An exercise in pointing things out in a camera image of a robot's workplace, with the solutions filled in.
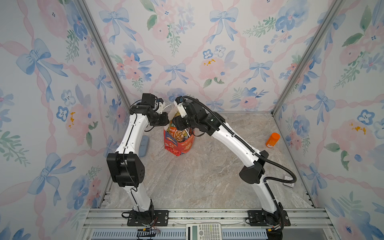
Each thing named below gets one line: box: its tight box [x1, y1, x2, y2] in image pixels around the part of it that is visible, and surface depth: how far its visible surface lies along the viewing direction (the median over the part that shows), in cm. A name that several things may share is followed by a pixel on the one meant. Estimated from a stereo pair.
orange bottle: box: [266, 132, 280, 148], surface depth 97 cm
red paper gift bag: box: [163, 107, 195, 157], surface depth 85 cm
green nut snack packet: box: [167, 123, 189, 142], surface depth 85 cm
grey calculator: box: [185, 223, 223, 240], surface depth 71 cm
